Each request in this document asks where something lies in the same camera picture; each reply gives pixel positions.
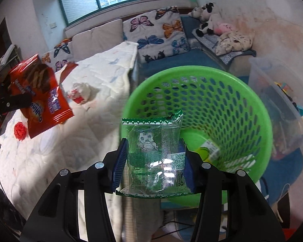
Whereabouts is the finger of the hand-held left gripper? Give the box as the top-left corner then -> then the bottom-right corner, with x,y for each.
0,94 -> 33,119

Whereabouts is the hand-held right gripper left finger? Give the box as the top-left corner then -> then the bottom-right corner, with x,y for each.
20,138 -> 129,242

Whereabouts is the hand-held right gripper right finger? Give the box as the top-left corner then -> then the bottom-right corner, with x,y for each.
178,139 -> 286,242

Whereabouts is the red snack packet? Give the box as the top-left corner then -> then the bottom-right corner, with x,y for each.
9,53 -> 79,139

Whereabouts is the green plastic mesh basket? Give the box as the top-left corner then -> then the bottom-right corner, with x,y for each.
120,66 -> 273,208

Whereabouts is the green transparent snack wrapper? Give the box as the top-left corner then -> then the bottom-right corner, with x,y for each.
115,109 -> 192,197

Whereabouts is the white red paper wrapper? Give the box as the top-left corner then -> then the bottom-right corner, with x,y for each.
67,82 -> 93,104

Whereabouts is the yellow green packet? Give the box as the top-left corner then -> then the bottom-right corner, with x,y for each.
196,140 -> 221,162

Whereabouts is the metal clothes rack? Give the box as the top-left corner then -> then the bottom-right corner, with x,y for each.
0,44 -> 22,81

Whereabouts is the small butterfly print pillow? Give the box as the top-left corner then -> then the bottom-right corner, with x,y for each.
41,39 -> 75,72

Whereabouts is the blue floor mat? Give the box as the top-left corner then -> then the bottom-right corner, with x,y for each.
261,146 -> 303,207

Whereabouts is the white quilted blanket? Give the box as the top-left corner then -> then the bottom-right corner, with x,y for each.
0,42 -> 164,242

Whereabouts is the blue bed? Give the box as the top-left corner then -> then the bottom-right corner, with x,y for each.
138,15 -> 257,77

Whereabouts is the beige pillow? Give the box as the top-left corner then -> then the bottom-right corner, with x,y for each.
72,19 -> 124,62

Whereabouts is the white headboard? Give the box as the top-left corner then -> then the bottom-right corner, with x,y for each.
64,18 -> 124,39

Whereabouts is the clear plastic storage box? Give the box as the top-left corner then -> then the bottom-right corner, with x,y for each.
248,57 -> 303,160

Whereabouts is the cream spotted cloth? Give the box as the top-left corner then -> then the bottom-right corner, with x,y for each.
215,30 -> 254,56

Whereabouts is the large butterfly print pillow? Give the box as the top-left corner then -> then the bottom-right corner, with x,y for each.
122,6 -> 192,63

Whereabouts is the pink plush toy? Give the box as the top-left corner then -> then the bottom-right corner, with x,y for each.
216,23 -> 234,36

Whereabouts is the black white cow plush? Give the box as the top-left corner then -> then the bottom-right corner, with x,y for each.
196,2 -> 218,36

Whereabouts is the grey white plush toy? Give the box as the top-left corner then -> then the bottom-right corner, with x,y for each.
188,6 -> 205,19

